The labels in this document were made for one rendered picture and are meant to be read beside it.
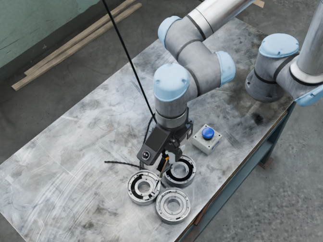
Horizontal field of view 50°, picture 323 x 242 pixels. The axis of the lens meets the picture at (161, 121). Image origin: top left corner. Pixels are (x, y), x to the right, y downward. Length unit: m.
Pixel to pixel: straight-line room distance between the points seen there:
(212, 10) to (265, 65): 0.42
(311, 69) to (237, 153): 0.35
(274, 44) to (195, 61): 0.47
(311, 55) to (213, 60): 0.36
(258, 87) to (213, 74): 0.54
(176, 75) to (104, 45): 1.98
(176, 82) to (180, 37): 0.16
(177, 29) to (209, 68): 0.14
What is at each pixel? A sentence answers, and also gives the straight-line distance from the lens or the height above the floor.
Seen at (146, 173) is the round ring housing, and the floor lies 0.83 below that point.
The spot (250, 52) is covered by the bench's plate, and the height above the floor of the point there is 0.80.
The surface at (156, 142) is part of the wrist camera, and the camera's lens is 0.87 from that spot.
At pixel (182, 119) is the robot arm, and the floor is 1.16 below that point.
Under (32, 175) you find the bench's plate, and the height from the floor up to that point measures 0.80.
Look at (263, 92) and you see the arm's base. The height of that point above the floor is 0.84.
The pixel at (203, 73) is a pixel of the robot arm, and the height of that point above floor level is 1.26.
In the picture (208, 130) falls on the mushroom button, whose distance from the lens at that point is 1.14.
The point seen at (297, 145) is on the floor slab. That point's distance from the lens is 2.24.
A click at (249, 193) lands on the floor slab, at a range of 2.02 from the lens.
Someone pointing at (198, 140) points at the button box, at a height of 0.85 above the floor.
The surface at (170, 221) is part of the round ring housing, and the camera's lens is 1.04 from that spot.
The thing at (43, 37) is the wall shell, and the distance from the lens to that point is 2.69.
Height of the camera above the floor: 1.83
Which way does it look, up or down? 56 degrees down
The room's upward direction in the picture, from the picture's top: 3 degrees counter-clockwise
